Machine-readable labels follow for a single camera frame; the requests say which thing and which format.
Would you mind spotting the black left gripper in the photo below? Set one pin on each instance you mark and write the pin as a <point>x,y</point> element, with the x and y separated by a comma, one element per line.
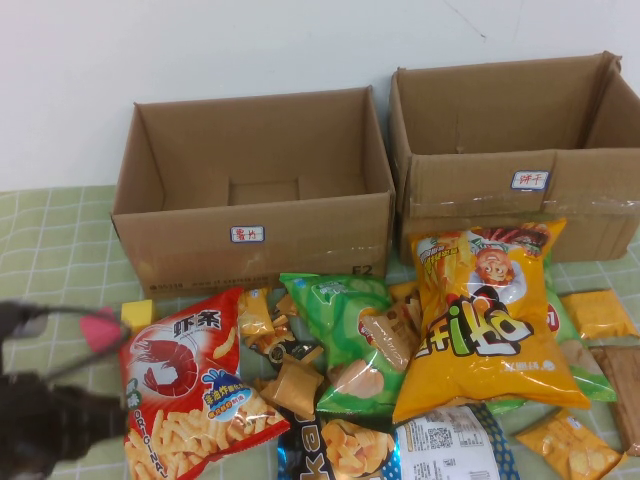
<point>50,425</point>

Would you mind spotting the red shrimp stick snack bag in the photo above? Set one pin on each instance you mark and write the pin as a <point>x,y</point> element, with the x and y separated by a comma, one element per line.
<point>170,350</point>

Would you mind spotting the large yellow chips bag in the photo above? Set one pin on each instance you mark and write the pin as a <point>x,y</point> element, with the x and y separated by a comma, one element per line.
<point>475,375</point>

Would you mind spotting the small black emblem snack packet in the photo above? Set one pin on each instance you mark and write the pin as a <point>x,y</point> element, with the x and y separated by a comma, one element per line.
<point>276,354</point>

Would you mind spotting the small tan snack packet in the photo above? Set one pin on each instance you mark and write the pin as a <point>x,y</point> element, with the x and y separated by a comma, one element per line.
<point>292,387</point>

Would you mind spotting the small orange snack packet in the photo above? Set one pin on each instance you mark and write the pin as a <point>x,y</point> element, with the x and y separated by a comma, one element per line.
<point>285,310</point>

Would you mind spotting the brown printed snack packet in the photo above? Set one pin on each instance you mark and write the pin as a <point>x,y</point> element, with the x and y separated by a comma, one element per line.
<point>390,340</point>

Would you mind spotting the flat yellow snack packet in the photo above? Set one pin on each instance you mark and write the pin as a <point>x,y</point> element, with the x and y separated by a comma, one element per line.
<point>402,291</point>

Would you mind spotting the brown wafer snack packet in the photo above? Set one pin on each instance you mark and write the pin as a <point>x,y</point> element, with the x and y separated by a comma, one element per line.
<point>622,395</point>

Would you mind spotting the pink foam cube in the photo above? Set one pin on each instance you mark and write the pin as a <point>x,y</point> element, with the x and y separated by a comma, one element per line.
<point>102,327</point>

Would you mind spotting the yellow foam cube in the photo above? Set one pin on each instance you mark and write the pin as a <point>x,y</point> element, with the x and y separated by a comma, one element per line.
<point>137,312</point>

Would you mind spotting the green checked tablecloth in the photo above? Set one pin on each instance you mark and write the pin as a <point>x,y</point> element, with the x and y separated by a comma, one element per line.
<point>50,240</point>

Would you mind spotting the cardboard box with F2 print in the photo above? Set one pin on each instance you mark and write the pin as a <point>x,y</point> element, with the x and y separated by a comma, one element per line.
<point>200,250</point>

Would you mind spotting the small yellow cracker packet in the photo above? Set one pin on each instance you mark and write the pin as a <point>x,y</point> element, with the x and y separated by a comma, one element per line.
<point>255,315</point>

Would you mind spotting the black packet with orange chips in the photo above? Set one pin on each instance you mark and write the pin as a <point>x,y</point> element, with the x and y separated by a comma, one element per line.
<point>307,351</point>

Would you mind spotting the white blue-bordered label sticker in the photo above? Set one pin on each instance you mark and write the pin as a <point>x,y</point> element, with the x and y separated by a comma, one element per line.
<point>530,180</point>
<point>247,234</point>

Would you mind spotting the black and blue chips bag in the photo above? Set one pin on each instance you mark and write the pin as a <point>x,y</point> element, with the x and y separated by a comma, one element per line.
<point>350,445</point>

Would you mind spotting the green potato chips bag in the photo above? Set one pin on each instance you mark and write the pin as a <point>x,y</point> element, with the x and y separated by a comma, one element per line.
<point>585,370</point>
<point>335,320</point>

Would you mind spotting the cardboard box with clear tape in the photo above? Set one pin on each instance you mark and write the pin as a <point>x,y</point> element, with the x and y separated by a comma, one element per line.
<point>475,190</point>

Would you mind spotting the yellow cracker picture packet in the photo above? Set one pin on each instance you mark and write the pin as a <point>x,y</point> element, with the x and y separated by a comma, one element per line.
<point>565,445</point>

